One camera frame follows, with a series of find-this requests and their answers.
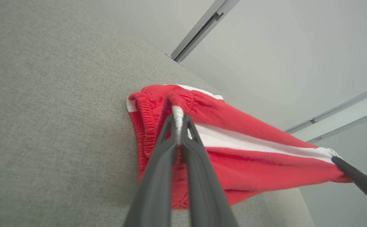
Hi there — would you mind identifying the grey fabric sofa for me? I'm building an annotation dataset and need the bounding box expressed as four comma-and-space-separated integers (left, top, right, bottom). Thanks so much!
0, 0, 315, 227

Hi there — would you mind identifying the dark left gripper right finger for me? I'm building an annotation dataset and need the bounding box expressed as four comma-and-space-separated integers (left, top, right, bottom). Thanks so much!
181, 114, 239, 227

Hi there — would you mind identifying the red basketball jersey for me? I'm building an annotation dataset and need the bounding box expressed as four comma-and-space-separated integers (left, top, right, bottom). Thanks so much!
126, 84, 354, 210

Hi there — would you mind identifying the grey metal partition rail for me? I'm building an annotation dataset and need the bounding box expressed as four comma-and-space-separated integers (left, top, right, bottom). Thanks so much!
306, 107, 367, 144
284, 83, 367, 135

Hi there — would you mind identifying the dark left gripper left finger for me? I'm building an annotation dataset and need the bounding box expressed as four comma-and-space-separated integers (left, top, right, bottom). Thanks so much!
124, 114, 179, 227

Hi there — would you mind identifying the grey partition post with feet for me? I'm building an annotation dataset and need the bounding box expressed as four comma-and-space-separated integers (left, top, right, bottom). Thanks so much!
166, 0, 241, 66

